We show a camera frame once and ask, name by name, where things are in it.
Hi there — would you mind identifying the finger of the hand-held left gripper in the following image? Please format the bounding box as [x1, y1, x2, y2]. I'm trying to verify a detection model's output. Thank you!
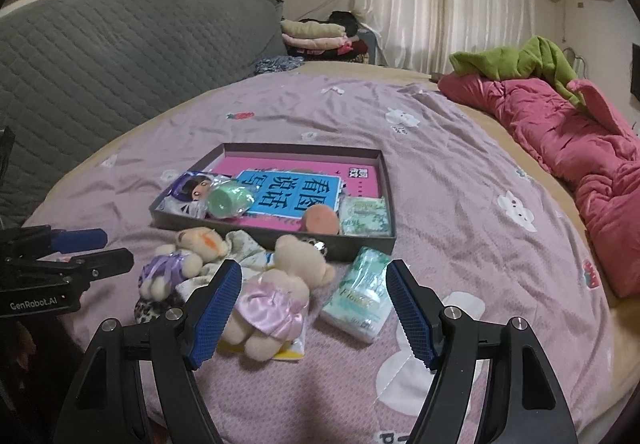
[30, 247, 135, 292]
[10, 225, 108, 257]

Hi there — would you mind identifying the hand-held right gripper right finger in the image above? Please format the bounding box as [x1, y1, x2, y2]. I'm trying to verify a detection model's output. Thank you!
[387, 259, 581, 444]

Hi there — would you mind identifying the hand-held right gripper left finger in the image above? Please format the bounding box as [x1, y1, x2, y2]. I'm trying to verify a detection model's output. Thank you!
[62, 260, 244, 444]

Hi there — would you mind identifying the green floral tissue pack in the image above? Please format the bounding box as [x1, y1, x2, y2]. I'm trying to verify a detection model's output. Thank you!
[339, 195, 391, 237]
[320, 246, 393, 344]

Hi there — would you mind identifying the leopard print scrunchie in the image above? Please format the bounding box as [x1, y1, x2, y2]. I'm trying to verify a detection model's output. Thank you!
[134, 236, 328, 325]

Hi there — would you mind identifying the teddy bear purple dress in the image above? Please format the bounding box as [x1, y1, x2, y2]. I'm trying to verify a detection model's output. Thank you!
[137, 226, 232, 299]

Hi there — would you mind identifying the teddy bear pink dress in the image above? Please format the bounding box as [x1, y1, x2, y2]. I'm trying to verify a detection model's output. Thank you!
[220, 234, 337, 360]

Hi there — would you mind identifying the cartoon wet wipes packet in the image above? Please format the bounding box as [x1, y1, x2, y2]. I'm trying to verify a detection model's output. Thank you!
[157, 171, 226, 219]

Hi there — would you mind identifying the green translucent ball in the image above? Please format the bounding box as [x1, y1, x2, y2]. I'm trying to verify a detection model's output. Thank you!
[206, 179, 257, 219]

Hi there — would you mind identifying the orange sponge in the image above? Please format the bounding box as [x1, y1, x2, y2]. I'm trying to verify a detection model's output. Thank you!
[301, 205, 341, 235]

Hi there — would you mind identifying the dark cardboard box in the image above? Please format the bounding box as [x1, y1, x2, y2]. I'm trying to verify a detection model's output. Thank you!
[149, 142, 397, 265]

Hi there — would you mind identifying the yellow packet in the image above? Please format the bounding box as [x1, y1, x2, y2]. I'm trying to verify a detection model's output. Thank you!
[215, 251, 308, 364]

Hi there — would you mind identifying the pink book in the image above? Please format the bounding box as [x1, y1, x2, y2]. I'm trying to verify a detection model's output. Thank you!
[212, 153, 383, 229]

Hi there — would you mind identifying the grey quilted headboard cover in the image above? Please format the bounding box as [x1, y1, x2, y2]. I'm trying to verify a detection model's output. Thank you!
[0, 0, 288, 229]

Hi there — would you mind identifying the purple printed bedspread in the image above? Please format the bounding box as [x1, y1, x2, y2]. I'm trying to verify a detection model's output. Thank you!
[22, 71, 616, 444]

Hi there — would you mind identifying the pink quilt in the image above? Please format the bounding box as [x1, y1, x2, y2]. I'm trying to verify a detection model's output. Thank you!
[437, 72, 640, 299]

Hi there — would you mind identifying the blue patterned cloth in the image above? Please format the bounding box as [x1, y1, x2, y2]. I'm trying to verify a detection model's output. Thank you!
[255, 54, 306, 74]

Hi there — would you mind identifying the green blanket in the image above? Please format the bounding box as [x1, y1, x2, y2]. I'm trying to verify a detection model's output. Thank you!
[448, 36, 591, 107]

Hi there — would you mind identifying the dark red folded cloth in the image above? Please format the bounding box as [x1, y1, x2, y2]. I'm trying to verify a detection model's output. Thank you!
[295, 41, 371, 63]

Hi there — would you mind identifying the pink folded cloth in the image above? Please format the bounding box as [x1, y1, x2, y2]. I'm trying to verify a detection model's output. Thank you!
[282, 36, 346, 53]

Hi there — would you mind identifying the black garment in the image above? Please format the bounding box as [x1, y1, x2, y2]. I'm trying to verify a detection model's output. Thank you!
[327, 11, 368, 37]

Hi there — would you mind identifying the beige folded cloth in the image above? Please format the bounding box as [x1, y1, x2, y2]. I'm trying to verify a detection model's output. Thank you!
[280, 20, 346, 39]

